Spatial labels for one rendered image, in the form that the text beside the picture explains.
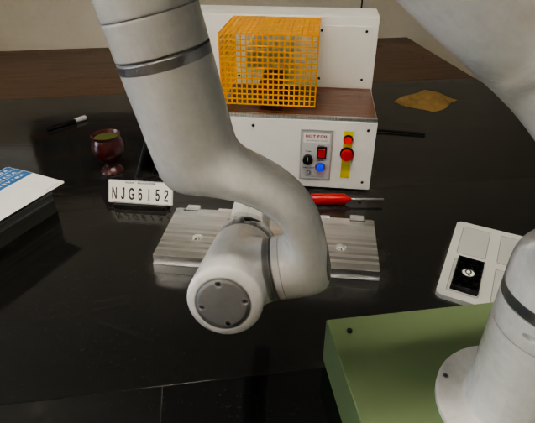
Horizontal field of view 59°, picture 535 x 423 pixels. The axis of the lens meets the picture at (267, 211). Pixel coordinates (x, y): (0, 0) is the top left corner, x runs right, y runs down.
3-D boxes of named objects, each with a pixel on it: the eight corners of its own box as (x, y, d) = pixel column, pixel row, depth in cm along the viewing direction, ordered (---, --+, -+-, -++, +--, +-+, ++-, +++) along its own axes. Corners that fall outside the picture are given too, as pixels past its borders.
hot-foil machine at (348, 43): (158, 181, 127) (137, 32, 106) (195, 122, 161) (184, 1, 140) (449, 198, 120) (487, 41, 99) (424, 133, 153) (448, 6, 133)
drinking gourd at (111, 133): (93, 180, 128) (85, 141, 122) (99, 164, 135) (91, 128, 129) (126, 177, 128) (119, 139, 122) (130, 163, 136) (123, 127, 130)
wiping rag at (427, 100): (432, 114, 167) (432, 110, 166) (390, 101, 178) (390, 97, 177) (464, 99, 180) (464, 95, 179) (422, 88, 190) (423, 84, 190)
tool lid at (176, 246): (153, 262, 95) (152, 254, 94) (179, 211, 110) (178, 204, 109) (379, 279, 90) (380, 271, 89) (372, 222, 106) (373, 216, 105)
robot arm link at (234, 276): (274, 217, 61) (205, 228, 62) (261, 263, 48) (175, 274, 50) (286, 275, 63) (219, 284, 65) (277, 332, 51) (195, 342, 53)
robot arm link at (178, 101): (285, 14, 46) (333, 263, 61) (133, 49, 49) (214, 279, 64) (280, 33, 39) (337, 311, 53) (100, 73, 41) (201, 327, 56)
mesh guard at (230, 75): (221, 103, 116) (217, 33, 107) (235, 78, 133) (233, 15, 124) (315, 107, 114) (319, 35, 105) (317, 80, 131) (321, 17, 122)
